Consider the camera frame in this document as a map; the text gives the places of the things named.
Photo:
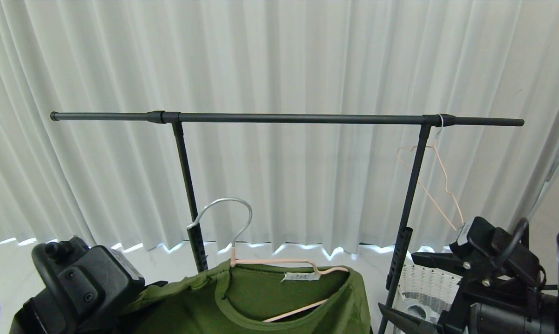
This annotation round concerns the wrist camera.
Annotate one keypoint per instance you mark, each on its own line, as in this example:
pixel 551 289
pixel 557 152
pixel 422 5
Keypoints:
pixel 103 278
pixel 484 241

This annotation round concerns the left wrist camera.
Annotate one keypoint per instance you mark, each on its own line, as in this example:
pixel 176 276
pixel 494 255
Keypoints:
pixel 103 278

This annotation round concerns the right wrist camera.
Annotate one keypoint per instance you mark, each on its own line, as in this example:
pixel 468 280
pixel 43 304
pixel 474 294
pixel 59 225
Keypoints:
pixel 484 241

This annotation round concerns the black clothes rack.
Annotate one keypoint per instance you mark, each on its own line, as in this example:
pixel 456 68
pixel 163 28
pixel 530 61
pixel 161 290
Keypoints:
pixel 307 118

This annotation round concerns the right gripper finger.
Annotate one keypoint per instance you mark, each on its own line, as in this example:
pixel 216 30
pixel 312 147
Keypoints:
pixel 414 324
pixel 446 263

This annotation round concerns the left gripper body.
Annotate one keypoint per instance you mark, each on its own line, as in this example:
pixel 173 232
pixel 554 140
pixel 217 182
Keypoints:
pixel 29 324

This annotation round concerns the white laundry basket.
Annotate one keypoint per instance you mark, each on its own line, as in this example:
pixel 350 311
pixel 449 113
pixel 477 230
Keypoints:
pixel 423 283

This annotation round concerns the green long-sleeved shirt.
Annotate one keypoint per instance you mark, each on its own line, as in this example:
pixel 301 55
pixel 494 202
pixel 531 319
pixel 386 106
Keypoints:
pixel 191 311

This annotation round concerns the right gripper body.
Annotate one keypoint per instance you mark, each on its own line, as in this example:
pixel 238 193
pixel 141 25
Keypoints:
pixel 497 320

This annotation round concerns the white curtain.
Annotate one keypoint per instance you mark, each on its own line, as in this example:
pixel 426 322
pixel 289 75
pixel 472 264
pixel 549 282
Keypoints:
pixel 284 55

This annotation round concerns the pink clothes hanger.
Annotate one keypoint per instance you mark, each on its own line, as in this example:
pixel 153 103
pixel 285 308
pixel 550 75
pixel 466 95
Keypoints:
pixel 446 188
pixel 270 261

